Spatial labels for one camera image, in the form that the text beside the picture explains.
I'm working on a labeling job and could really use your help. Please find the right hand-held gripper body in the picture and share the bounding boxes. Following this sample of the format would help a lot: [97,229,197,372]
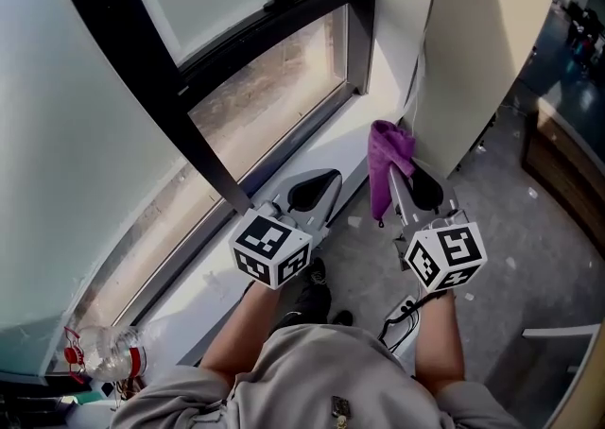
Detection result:
[391,208,488,295]

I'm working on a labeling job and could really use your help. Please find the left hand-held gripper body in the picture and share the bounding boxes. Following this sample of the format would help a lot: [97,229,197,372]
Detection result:
[229,199,332,294]

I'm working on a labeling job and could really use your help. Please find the purple cloth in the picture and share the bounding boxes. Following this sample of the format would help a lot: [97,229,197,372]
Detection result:
[368,119,418,230]

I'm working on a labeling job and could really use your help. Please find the clear window glass pane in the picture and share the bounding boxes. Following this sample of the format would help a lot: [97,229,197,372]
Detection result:
[187,6,351,182]

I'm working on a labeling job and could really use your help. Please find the person's left forearm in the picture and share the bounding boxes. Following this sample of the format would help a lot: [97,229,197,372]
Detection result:
[198,278,289,393]

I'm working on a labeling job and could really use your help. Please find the person's right forearm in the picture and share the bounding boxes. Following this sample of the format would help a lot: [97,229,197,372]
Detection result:
[413,292,467,395]

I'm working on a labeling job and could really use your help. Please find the person's black left shoe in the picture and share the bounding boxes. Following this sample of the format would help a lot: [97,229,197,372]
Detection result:
[308,256,328,287]

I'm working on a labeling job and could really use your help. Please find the white window sill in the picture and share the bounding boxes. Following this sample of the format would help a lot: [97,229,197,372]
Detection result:
[141,51,426,371]

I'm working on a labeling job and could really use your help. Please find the person's black trousers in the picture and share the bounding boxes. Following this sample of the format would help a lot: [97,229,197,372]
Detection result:
[276,281,333,330]

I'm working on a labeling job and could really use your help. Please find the white power strip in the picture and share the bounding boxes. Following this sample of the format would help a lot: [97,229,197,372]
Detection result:
[381,295,422,360]

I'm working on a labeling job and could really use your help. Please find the brown wooden cabinet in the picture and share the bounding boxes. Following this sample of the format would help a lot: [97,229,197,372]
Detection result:
[519,98,605,249]

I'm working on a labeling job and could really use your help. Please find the beige tall cabinet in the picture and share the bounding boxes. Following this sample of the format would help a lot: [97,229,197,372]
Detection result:
[401,0,568,178]

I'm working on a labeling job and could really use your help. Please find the person's grey sweatshirt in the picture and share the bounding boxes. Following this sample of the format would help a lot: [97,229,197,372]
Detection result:
[111,325,526,429]

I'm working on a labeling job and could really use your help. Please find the clear plastic bottle red label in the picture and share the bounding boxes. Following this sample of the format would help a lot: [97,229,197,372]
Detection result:
[63,325,147,384]

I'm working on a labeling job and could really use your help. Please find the large frosted window pane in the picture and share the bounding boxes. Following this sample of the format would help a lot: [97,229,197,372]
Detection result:
[0,0,223,376]

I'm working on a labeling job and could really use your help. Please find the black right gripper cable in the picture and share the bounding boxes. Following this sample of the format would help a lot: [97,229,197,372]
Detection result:
[381,291,450,352]

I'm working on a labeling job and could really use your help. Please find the small colourful keychain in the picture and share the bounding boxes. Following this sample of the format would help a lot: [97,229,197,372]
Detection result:
[115,377,143,405]

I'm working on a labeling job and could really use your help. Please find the black window frame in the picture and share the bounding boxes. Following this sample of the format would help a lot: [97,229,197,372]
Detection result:
[46,0,379,215]

